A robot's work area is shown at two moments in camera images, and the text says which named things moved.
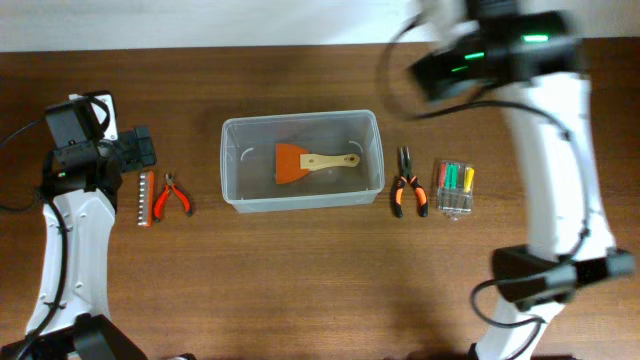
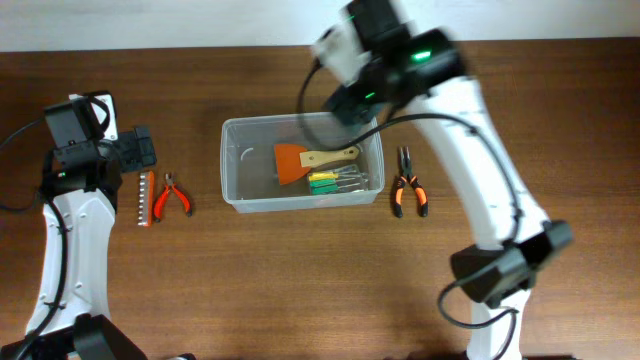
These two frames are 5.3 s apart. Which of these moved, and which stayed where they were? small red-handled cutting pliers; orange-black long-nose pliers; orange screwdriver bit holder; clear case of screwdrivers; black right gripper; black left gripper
Moved: black right gripper; clear case of screwdrivers
Stayed: orange-black long-nose pliers; black left gripper; orange screwdriver bit holder; small red-handled cutting pliers
